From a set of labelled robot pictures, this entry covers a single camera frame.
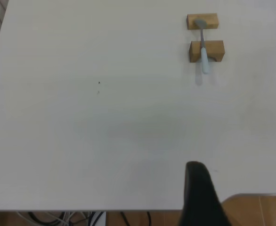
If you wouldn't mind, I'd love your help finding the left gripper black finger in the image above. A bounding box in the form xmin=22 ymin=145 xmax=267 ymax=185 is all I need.
xmin=178 ymin=161 xmax=234 ymax=226

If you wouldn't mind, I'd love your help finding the metal spoon pale blue handle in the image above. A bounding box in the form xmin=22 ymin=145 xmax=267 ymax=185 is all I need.
xmin=194 ymin=18 xmax=211 ymax=74

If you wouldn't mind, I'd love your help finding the white table leg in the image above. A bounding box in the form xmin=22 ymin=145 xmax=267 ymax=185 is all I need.
xmin=90 ymin=211 xmax=106 ymax=226

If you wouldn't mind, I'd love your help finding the arched wooden block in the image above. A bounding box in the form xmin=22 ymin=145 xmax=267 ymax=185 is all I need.
xmin=189 ymin=40 xmax=225 ymax=63

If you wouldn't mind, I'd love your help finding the flat rectangular wooden block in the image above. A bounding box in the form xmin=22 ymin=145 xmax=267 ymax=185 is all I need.
xmin=187 ymin=13 xmax=218 ymax=31

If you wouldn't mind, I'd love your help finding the grey cable bundle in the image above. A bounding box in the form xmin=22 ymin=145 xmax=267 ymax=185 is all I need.
xmin=16 ymin=211 xmax=91 ymax=226

